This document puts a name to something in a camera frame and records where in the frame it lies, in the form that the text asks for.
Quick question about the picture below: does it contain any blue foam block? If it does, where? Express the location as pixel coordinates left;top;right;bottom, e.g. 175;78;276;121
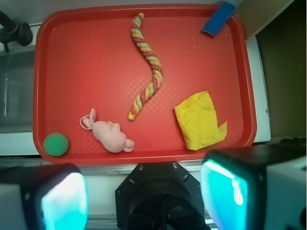
201;2;236;36

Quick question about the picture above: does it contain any multicolour twisted rope toy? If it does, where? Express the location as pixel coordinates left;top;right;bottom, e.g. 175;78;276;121
128;12;164;121

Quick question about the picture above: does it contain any yellow folded cloth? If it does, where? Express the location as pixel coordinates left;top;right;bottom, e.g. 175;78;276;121
174;91;227;151

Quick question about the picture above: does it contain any green textured ball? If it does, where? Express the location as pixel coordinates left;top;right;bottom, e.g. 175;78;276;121
44;133;69;157

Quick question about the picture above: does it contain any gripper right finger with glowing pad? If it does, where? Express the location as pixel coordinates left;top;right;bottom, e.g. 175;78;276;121
201;144;307;230

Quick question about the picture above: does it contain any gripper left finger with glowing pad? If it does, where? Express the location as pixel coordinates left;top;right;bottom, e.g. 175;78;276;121
0;163;89;230

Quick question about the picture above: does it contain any black octagonal mount plate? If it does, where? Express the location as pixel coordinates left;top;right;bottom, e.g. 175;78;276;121
115;162;210;230

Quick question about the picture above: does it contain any clear plastic bin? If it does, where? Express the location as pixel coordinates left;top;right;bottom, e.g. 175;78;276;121
0;46;35;134

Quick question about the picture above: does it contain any pink plush bunny toy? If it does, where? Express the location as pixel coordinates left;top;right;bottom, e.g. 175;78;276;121
79;108;135;153

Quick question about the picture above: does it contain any red plastic tray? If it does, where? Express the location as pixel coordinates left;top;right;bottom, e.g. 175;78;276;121
33;4;257;165

